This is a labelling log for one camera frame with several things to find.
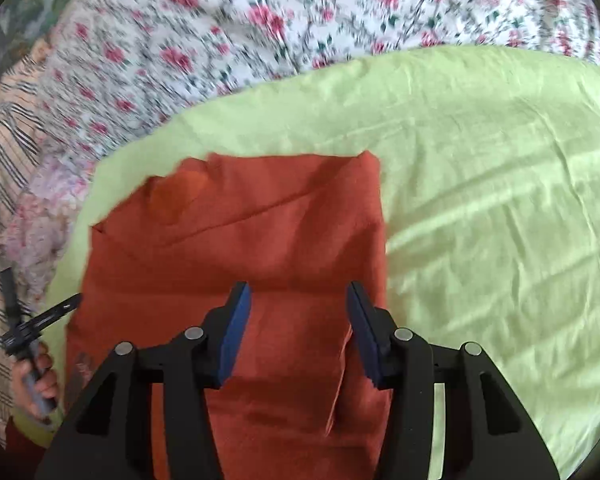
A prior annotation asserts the pale pink floral cloth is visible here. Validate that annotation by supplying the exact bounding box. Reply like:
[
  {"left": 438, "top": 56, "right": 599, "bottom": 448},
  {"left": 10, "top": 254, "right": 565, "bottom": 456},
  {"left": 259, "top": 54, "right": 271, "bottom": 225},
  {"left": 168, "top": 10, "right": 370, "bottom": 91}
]
[{"left": 2, "top": 152, "right": 98, "bottom": 306}]

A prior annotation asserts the beige black striped cloth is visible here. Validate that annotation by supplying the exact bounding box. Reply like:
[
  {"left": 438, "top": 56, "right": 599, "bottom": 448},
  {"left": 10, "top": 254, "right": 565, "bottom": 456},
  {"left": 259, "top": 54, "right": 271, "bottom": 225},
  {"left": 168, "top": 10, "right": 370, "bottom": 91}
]
[{"left": 0, "top": 55, "right": 56, "bottom": 451}]

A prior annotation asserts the person's left hand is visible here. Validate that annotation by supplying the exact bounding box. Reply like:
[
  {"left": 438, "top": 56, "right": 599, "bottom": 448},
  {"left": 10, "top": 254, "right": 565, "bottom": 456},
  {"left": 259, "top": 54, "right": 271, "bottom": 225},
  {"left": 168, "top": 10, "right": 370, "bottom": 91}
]
[{"left": 11, "top": 342, "right": 62, "bottom": 423}]

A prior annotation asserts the yellow framed picture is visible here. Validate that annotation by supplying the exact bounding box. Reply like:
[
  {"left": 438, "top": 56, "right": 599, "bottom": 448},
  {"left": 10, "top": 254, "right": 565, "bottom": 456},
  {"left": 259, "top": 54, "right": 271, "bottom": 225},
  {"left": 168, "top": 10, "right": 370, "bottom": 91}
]
[{"left": 0, "top": 0, "right": 88, "bottom": 93}]

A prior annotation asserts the white red floral blanket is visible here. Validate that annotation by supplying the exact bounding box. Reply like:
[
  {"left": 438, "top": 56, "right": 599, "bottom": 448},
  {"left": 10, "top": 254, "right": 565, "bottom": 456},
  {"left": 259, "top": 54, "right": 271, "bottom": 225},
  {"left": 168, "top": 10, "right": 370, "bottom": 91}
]
[{"left": 30, "top": 0, "right": 600, "bottom": 173}]

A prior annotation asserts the light green bed sheet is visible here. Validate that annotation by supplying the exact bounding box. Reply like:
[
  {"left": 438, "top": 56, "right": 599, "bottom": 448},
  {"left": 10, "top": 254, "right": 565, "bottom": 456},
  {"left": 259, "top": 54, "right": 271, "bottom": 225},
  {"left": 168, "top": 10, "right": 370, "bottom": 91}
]
[{"left": 15, "top": 45, "right": 600, "bottom": 480}]

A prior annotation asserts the rust orange garment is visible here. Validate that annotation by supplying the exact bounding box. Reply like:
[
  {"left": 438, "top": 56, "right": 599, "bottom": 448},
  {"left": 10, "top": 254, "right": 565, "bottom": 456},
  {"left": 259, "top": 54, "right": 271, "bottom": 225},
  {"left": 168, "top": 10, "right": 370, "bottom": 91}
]
[{"left": 64, "top": 152, "right": 393, "bottom": 480}]

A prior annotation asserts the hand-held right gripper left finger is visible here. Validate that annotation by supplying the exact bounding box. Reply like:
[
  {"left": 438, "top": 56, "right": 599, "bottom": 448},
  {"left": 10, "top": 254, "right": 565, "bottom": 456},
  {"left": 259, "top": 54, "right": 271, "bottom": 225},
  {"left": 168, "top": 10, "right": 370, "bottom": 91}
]
[{"left": 34, "top": 281, "right": 253, "bottom": 480}]

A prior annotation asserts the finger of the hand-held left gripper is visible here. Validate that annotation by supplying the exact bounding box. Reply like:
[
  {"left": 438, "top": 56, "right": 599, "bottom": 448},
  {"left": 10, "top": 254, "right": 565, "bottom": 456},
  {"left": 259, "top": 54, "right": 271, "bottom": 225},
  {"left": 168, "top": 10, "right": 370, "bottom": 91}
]
[
  {"left": 29, "top": 294, "right": 82, "bottom": 331},
  {"left": 0, "top": 266, "right": 21, "bottom": 326}
]

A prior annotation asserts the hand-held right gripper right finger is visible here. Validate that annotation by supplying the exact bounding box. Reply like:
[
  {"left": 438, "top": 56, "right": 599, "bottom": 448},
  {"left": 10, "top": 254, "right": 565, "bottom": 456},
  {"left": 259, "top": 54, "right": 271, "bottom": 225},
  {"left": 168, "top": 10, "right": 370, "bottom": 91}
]
[{"left": 346, "top": 281, "right": 561, "bottom": 480}]

